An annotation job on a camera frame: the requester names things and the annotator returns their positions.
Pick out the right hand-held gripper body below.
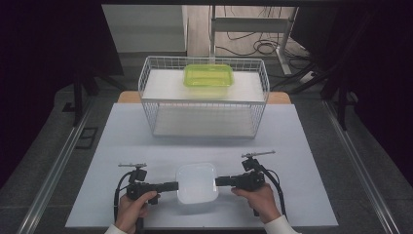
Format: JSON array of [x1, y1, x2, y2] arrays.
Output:
[[232, 150, 277, 191]]

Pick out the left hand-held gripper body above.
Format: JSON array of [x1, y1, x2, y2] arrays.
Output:
[[118, 162, 160, 206]]

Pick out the clear plastic container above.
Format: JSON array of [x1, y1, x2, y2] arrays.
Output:
[[175, 162, 219, 206]]

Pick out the white wire rack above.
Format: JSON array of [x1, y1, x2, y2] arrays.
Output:
[[137, 56, 271, 139]]

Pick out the green plastic container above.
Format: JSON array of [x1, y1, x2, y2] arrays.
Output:
[[183, 63, 235, 89]]

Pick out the person's left hand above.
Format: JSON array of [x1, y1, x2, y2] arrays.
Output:
[[115, 190, 160, 234]]

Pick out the person's right hand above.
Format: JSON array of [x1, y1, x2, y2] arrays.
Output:
[[231, 183, 282, 224]]

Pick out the wooden table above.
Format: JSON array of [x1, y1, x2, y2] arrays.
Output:
[[117, 91, 292, 105]]

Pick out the black stand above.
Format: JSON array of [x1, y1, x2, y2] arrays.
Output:
[[61, 62, 127, 128], [270, 61, 358, 132]]

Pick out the white power strip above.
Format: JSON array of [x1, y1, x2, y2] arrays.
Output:
[[298, 71, 316, 86]]

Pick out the white cabinet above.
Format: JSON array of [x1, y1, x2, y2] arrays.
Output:
[[101, 4, 189, 55]]

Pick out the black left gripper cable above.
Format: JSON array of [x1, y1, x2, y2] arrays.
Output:
[[113, 171, 132, 222]]

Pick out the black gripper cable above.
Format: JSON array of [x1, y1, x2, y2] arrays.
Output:
[[259, 165, 288, 219], [113, 171, 132, 222]]

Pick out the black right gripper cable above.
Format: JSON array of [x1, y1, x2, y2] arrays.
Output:
[[259, 165, 288, 219]]

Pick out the black floor bracket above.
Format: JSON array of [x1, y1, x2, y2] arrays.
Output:
[[75, 126, 99, 150]]

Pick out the metal floor rail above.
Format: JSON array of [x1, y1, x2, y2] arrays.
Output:
[[16, 97, 95, 234], [321, 98, 402, 234]]

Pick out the black floor cables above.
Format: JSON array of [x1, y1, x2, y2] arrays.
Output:
[[215, 6, 314, 71]]

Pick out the white desk frame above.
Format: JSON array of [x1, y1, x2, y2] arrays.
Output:
[[208, 5, 300, 76]]

